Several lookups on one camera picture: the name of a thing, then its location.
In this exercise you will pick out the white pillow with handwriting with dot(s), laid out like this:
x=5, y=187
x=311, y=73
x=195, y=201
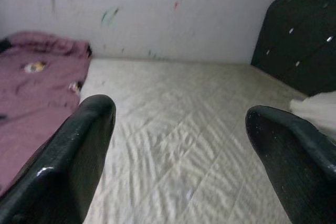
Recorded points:
x=315, y=111

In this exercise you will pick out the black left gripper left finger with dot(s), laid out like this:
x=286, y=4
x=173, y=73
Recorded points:
x=60, y=169

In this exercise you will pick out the dark tufted bed headboard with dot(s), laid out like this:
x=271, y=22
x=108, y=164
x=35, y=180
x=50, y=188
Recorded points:
x=294, y=51

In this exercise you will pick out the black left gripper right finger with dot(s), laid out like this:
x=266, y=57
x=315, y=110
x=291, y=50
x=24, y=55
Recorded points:
x=296, y=169

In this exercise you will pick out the pink cartoon print blanket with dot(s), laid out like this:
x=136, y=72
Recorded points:
x=39, y=82

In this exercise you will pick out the grey quilted mattress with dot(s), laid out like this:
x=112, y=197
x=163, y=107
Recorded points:
x=183, y=129

